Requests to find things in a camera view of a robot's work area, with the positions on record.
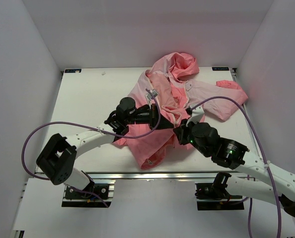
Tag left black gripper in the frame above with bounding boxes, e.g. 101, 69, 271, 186
126, 104, 173, 131

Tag pink hooded jacket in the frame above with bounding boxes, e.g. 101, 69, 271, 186
116, 53, 248, 170

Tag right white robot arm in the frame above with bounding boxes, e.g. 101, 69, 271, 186
173, 120, 295, 217

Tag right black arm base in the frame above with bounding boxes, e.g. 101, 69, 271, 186
195, 172, 244, 211

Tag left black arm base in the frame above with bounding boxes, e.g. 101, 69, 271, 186
62, 180, 115, 208

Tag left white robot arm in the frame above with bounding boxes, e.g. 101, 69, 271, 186
36, 97, 174, 198

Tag right blue corner label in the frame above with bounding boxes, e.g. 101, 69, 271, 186
212, 66, 229, 71

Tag blue corner label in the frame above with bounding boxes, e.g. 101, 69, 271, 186
64, 68, 81, 73
212, 66, 229, 71

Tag left blue corner label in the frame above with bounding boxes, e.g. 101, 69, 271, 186
64, 68, 81, 73

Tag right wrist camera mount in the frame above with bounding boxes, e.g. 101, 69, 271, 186
186, 105, 205, 126

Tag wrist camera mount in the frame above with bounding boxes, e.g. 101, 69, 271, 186
145, 89, 158, 107
186, 105, 205, 126

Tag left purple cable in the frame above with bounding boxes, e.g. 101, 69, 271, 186
21, 90, 162, 208

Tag purple cable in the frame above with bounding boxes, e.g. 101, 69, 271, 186
186, 96, 282, 238
21, 90, 162, 208

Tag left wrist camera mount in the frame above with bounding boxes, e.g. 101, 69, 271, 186
145, 89, 158, 107

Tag aluminium front rail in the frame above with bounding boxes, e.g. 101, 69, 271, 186
89, 171, 218, 180

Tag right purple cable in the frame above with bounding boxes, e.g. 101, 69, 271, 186
186, 96, 282, 238

